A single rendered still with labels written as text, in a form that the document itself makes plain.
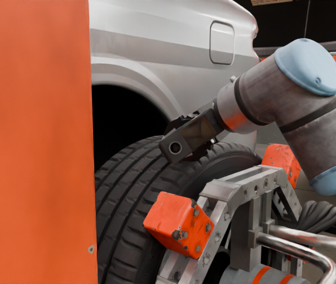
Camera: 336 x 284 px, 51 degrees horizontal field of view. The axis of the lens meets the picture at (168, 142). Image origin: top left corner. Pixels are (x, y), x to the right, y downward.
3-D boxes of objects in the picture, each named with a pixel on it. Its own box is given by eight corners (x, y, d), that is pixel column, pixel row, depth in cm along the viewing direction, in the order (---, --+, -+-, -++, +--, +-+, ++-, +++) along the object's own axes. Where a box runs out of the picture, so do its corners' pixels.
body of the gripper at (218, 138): (216, 139, 73) (260, 117, 64) (192, 159, 68) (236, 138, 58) (195, 108, 73) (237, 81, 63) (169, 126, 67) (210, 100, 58)
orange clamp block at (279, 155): (266, 184, 93) (276, 154, 96) (296, 190, 88) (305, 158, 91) (256, 173, 88) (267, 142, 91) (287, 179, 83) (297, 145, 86)
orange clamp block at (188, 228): (182, 214, 67) (159, 189, 61) (217, 225, 62) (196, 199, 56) (165, 248, 64) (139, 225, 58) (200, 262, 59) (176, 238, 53)
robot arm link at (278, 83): (329, 105, 44) (290, 36, 44) (255, 138, 54) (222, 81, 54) (355, 85, 50) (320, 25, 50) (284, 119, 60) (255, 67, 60)
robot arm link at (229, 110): (257, 135, 54) (222, 82, 54) (234, 145, 58) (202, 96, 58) (281, 111, 60) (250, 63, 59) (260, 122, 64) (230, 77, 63)
